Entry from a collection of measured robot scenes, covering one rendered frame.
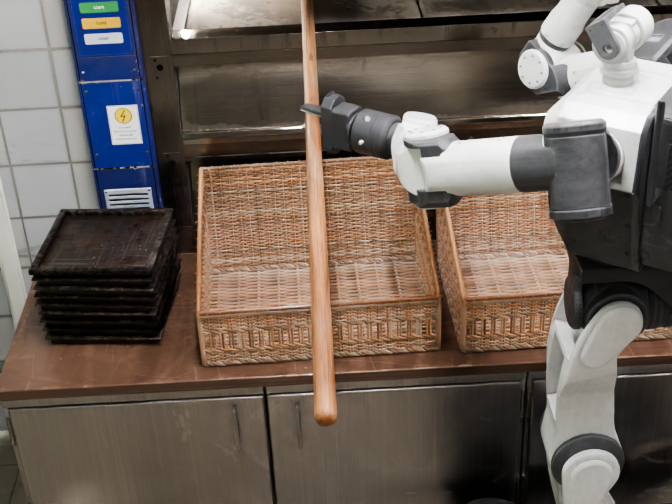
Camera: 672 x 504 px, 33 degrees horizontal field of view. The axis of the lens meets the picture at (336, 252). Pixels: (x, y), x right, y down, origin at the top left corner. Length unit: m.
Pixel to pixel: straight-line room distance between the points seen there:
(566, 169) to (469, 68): 1.14
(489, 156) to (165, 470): 1.32
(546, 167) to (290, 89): 1.19
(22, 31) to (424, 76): 0.97
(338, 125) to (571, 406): 0.70
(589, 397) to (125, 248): 1.14
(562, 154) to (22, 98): 1.56
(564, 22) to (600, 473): 0.87
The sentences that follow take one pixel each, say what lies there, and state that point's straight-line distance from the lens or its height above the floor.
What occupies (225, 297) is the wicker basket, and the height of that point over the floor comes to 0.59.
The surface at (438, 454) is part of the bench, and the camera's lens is 2.76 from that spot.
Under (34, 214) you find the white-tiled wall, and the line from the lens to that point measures 3.04.
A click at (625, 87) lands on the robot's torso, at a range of 1.92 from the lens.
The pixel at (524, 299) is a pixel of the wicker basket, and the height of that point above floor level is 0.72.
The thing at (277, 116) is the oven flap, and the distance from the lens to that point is 2.82.
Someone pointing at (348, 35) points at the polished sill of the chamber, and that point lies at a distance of 2.76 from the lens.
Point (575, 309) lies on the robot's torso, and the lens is 2.09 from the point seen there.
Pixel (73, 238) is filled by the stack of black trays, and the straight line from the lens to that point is 2.78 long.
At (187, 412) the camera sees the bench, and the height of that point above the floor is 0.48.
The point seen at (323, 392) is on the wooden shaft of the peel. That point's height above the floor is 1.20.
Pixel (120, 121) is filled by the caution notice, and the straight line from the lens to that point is 2.84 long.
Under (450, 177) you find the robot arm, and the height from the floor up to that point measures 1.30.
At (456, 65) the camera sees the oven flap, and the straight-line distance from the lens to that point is 2.83.
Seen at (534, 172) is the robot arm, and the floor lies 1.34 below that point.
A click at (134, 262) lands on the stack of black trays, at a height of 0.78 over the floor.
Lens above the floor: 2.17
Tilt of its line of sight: 32 degrees down
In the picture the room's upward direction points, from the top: 3 degrees counter-clockwise
